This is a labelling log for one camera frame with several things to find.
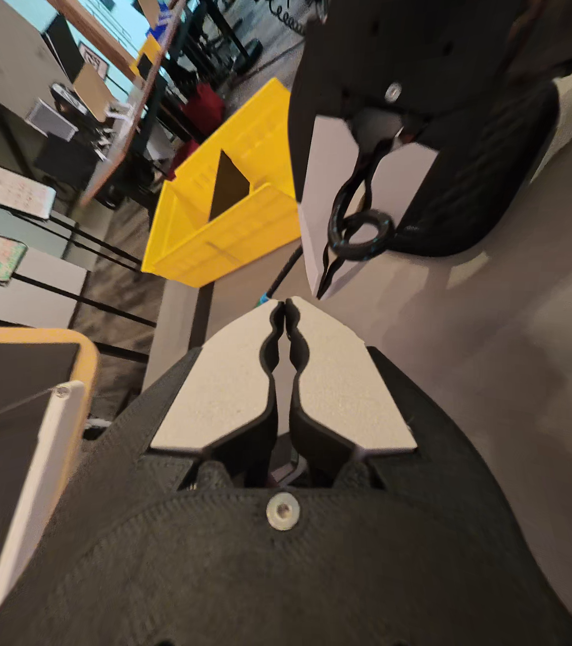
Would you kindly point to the red floor bin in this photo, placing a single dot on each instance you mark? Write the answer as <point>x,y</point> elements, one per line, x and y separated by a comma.
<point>185,159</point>

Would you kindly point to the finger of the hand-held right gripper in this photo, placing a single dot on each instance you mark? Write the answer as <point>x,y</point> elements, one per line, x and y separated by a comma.
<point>407,182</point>
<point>318,172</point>

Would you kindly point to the wooden desk with black legs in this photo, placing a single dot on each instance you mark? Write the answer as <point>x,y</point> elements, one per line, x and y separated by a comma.
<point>135,111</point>

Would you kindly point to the red chair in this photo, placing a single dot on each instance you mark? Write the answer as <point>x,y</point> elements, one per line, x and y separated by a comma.
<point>207,109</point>

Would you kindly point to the black bin divider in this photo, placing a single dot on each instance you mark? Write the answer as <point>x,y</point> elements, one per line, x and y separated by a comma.
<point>230,187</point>

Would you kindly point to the whiteboard on stand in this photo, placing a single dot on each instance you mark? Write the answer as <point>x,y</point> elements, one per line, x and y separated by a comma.
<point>3,187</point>

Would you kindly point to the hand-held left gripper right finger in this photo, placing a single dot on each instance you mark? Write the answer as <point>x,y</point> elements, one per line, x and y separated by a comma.
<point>361,404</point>

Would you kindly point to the yellow plastic bin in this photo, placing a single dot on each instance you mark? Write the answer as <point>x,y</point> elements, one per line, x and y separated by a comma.
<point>195,252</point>

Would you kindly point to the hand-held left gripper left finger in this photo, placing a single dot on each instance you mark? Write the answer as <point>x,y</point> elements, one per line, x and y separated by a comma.
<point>210,404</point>

